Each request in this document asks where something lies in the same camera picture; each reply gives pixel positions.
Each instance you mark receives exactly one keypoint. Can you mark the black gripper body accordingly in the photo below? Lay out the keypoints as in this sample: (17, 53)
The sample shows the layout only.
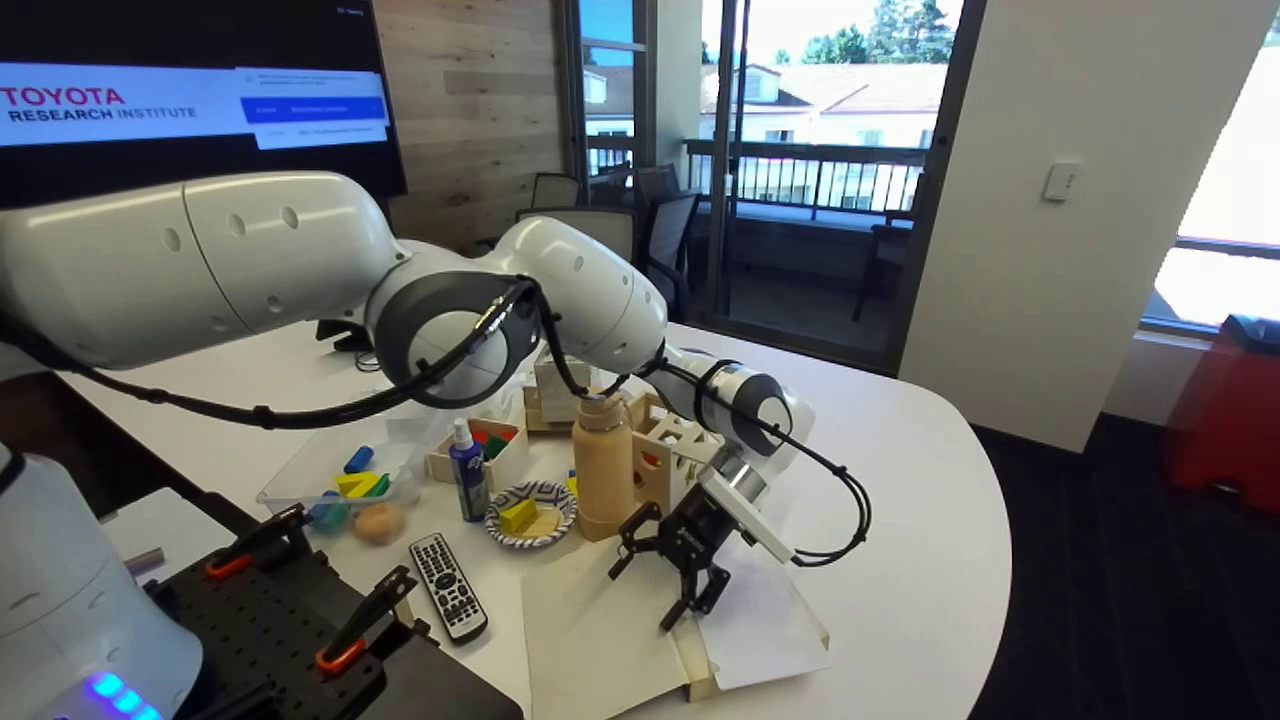
(689, 543)

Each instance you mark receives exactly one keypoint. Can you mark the blue artificial intelligence book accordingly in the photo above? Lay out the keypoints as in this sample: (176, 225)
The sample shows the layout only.
(598, 644)

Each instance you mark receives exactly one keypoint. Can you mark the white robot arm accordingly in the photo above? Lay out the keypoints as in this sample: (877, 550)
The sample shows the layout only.
(149, 274)

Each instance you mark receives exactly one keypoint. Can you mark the wooden shape sorter cube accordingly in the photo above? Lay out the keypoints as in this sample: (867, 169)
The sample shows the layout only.
(664, 452)

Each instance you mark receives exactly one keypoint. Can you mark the patterned black white bowl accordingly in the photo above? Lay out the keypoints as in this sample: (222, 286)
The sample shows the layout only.
(531, 517)

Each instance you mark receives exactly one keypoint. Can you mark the blue glue bottle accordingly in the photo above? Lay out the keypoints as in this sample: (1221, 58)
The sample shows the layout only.
(468, 472)

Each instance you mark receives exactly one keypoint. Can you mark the black white remote control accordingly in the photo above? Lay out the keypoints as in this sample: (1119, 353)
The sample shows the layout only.
(450, 594)

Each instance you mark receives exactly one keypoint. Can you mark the clear plastic block container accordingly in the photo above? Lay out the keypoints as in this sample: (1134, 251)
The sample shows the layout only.
(338, 483)

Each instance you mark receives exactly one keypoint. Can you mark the orange black clamp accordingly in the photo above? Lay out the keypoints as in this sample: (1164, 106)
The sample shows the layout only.
(274, 543)
(348, 640)

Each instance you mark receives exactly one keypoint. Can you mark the black pegboard base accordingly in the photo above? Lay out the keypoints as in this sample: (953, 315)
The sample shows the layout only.
(262, 634)

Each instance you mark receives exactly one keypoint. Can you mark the red chair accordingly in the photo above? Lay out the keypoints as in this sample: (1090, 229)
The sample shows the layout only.
(1224, 426)

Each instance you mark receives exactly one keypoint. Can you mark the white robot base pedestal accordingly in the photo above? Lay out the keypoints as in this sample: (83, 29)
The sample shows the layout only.
(79, 634)

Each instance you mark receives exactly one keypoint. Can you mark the wall monitor screen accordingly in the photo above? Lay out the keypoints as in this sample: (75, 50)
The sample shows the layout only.
(124, 94)

